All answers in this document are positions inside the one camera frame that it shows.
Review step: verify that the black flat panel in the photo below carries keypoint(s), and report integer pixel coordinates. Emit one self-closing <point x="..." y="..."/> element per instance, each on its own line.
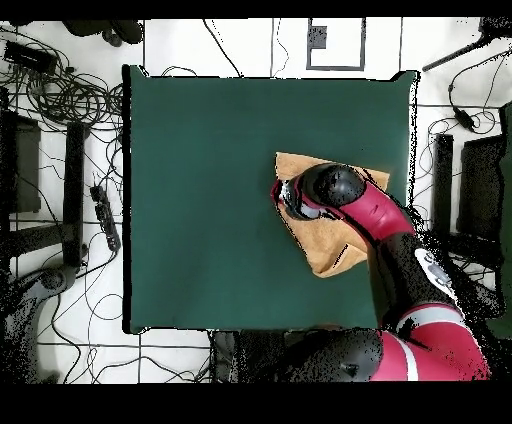
<point x="480" y="188"/>
<point x="26" y="168"/>

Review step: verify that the black power brick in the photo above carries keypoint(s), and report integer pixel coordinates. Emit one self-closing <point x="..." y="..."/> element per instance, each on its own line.
<point x="28" y="58"/>

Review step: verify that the black stand rod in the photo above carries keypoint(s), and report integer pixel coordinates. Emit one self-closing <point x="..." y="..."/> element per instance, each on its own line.
<point x="452" y="56"/>

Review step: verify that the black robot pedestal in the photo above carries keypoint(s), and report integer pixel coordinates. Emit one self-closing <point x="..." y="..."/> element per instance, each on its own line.
<point x="248" y="356"/>

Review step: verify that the black chair base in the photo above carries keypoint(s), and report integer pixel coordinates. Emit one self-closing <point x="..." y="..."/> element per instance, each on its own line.
<point x="128" y="30"/>

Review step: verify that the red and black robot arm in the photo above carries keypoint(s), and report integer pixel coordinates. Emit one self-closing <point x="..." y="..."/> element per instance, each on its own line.
<point x="420" y="340"/>

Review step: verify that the black power strip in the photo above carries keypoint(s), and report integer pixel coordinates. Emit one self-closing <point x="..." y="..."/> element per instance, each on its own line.
<point x="104" y="216"/>

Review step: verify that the grey square frame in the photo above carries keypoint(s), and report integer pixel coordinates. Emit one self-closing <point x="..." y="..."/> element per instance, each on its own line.
<point x="316" y="38"/>

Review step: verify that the dark green table cloth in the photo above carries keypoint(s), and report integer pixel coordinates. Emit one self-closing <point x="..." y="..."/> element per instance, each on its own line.
<point x="200" y="200"/>

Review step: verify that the black flat stand bar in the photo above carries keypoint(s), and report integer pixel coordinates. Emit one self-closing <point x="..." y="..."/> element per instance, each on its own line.
<point x="443" y="180"/>
<point x="74" y="192"/>

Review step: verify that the tan terry towel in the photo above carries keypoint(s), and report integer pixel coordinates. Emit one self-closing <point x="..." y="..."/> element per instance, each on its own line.
<point x="324" y="244"/>

